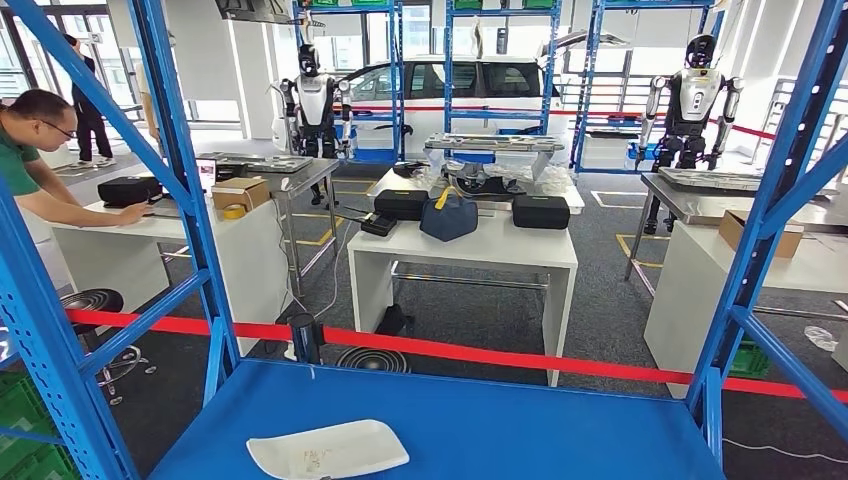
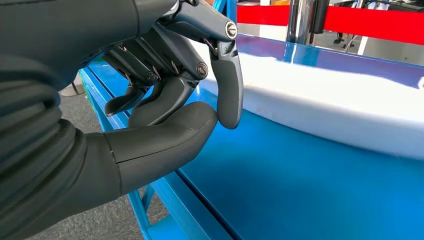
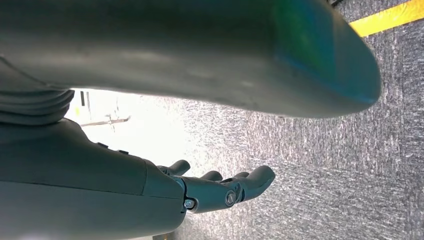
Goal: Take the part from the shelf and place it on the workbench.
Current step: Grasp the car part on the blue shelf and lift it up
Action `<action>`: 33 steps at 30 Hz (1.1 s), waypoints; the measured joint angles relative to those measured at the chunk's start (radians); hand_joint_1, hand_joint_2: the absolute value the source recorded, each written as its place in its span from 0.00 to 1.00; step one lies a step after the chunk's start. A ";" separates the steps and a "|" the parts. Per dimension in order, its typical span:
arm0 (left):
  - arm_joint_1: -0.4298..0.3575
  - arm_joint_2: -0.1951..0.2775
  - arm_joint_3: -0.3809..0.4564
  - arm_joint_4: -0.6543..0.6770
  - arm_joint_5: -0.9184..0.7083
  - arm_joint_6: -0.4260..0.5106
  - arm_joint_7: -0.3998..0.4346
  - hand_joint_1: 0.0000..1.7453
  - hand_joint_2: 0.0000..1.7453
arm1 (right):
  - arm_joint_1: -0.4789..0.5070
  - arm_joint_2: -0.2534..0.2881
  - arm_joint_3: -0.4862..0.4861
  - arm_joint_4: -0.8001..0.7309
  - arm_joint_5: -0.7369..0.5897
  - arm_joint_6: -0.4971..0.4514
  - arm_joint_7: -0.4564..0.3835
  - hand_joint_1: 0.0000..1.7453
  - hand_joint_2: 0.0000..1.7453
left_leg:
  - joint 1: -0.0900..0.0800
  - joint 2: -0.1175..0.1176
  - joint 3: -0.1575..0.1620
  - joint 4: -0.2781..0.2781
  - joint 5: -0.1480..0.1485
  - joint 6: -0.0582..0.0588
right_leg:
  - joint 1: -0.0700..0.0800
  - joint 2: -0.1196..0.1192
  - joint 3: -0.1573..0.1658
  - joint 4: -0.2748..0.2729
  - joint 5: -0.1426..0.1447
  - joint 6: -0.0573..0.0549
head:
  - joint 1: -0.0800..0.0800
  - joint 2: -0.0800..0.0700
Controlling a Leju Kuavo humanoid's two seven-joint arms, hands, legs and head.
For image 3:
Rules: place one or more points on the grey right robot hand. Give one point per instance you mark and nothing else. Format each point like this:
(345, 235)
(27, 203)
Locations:
(165, 49)

